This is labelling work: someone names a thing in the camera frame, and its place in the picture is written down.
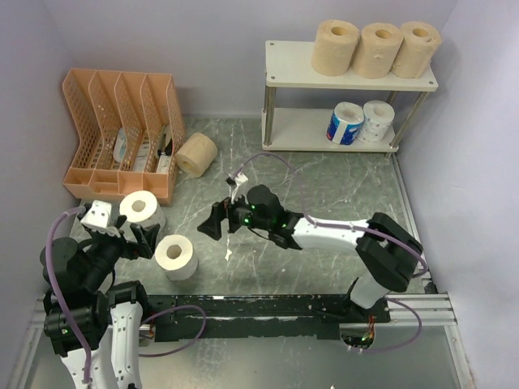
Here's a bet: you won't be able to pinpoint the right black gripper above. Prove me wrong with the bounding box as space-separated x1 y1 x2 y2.
197 186 271 241

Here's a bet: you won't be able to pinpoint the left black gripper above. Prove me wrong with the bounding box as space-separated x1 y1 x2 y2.
81 214 159 288

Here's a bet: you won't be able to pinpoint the white roll front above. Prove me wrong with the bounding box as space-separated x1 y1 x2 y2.
153 234 199 281

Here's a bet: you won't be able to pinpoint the blue paper roll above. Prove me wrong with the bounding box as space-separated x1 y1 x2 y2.
326 101 364 146

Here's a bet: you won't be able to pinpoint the white patterned paper roll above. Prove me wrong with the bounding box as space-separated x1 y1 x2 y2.
357 100 395 143

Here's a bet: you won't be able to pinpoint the brown roll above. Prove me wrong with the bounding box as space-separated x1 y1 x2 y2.
311 19 359 76
392 21 443 79
351 23 403 79
174 133 217 177

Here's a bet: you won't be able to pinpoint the brown roll front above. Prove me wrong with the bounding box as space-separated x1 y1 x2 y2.
392 21 443 79

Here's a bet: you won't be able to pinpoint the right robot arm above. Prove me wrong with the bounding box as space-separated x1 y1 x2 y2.
197 185 423 323

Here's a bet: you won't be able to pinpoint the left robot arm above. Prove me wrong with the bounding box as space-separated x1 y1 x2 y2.
40 208 161 388

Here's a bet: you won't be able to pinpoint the white two-tier shelf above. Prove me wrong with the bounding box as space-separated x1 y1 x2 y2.
262 41 439 153

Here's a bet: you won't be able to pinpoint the papers in organizer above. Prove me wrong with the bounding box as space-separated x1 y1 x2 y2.
113 127 173 173

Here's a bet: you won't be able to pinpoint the black pen in organizer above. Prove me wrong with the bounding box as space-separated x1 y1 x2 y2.
157 125 169 158

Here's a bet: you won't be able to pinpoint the peach plastic file organizer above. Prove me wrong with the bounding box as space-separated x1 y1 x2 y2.
62 68 186 205

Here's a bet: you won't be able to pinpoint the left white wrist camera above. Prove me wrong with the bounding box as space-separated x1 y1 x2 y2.
80 200 112 229

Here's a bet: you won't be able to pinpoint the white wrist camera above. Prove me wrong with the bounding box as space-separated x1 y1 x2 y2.
225 172 248 203
80 200 112 229

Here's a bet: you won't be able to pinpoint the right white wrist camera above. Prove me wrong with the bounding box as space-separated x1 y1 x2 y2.
225 172 248 203

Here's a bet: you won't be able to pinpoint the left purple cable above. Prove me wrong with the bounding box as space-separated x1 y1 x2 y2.
43 206 92 384

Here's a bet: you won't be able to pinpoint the purple cable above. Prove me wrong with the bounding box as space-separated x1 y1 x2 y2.
43 206 92 384
237 152 429 354

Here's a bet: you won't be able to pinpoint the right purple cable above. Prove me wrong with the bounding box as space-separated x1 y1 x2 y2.
237 152 429 354

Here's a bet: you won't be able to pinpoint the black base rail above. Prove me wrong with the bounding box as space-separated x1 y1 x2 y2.
144 294 390 342

